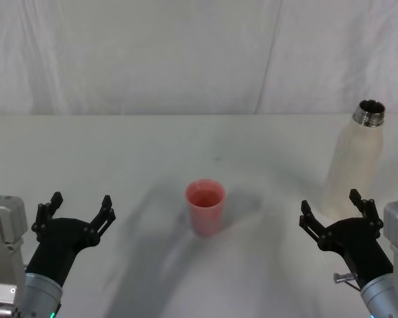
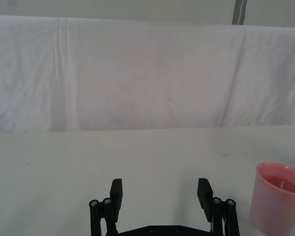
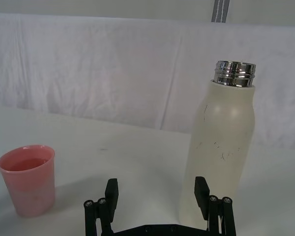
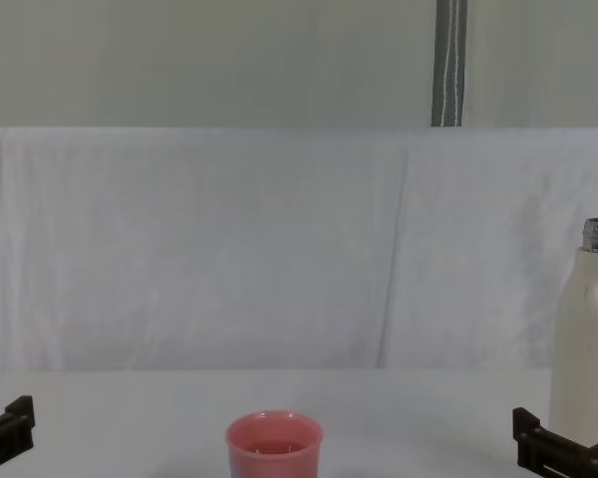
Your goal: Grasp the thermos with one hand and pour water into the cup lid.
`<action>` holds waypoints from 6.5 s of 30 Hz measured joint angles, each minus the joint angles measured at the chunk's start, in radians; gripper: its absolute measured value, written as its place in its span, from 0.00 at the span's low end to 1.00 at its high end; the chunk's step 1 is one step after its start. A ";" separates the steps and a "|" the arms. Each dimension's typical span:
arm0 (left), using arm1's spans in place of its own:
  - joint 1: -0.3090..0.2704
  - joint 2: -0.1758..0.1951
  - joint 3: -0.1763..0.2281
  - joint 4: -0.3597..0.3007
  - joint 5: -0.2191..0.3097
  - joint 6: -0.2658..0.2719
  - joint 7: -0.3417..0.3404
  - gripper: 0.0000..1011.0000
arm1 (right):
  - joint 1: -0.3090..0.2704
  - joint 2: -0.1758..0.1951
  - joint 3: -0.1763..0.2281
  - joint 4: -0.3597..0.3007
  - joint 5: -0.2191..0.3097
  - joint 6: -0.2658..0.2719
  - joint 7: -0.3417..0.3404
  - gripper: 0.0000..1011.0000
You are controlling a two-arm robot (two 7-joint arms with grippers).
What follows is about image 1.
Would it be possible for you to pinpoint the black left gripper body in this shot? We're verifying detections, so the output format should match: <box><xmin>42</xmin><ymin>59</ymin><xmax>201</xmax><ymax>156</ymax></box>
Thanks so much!
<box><xmin>25</xmin><ymin>217</ymin><xmax>100</xmax><ymax>288</ymax></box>

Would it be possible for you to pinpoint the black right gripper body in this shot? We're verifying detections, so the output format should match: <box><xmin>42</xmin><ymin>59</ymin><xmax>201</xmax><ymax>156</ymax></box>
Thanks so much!
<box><xmin>319</xmin><ymin>217</ymin><xmax>395</xmax><ymax>289</ymax></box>

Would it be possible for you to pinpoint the pink plastic cup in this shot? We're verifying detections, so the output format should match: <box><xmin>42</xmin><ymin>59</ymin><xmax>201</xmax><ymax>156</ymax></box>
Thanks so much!
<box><xmin>184</xmin><ymin>178</ymin><xmax>227</xmax><ymax>238</ymax></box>

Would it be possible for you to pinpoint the white curtain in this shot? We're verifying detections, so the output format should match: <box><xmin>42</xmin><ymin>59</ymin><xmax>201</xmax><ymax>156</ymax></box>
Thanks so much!
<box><xmin>0</xmin><ymin>0</ymin><xmax>398</xmax><ymax>117</ymax></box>

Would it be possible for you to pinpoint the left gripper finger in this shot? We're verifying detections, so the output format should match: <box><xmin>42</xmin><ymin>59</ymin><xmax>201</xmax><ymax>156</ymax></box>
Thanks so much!
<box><xmin>85</xmin><ymin>195</ymin><xmax>117</xmax><ymax>240</ymax></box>
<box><xmin>31</xmin><ymin>191</ymin><xmax>65</xmax><ymax>241</ymax></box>

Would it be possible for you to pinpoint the white table cloth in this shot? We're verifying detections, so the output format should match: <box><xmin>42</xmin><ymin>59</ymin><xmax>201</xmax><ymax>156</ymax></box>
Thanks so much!
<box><xmin>0</xmin><ymin>113</ymin><xmax>398</xmax><ymax>318</ymax></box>

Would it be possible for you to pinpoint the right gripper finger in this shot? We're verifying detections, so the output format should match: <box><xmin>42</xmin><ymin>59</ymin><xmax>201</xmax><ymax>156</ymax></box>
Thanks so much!
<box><xmin>348</xmin><ymin>188</ymin><xmax>385</xmax><ymax>237</ymax></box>
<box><xmin>298</xmin><ymin>199</ymin><xmax>333</xmax><ymax>248</ymax></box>

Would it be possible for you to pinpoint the cream vacuum bottle steel neck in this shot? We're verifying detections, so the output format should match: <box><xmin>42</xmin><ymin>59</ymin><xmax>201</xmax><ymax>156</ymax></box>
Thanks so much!
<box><xmin>320</xmin><ymin>99</ymin><xmax>386</xmax><ymax>221</ymax></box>

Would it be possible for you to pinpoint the thin cable with silver plug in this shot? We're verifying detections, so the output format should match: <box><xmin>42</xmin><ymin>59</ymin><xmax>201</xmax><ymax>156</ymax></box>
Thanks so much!
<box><xmin>333</xmin><ymin>271</ymin><xmax>363</xmax><ymax>293</ymax></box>

